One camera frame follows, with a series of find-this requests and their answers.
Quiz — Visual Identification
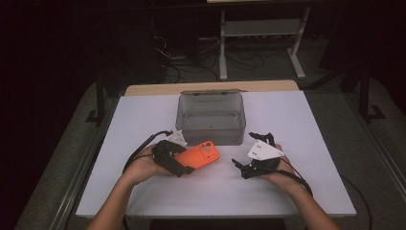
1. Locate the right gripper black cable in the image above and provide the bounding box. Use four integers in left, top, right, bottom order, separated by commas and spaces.
255, 157, 314, 197

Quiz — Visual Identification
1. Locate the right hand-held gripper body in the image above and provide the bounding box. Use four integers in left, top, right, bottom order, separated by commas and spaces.
240, 139, 285, 179

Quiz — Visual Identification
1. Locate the orange phone case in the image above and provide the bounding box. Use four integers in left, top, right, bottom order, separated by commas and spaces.
173, 140, 221, 171

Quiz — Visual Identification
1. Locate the person's right hand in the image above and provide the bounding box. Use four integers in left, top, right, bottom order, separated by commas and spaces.
259, 143, 305, 194

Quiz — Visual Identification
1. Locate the black metal stand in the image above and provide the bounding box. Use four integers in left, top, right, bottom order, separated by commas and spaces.
357, 62, 388, 125
85, 71, 110, 127

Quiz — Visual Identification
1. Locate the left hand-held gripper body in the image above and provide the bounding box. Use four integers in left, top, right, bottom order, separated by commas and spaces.
150, 128, 196, 178

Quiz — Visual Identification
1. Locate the person's left hand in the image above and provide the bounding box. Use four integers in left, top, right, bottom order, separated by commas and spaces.
122, 144, 180, 187

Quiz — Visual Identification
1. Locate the light wooden board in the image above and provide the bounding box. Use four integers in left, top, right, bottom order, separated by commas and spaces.
124, 79, 300, 98

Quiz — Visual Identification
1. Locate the tangle of black floor cables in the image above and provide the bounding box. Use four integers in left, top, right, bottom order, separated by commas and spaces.
152, 32, 288, 84

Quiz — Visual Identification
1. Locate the white metal desk frame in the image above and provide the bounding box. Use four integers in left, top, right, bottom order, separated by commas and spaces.
217, 5, 312, 81

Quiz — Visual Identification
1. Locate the grey translucent plastic box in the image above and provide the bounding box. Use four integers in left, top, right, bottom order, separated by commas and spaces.
174, 88, 249, 148

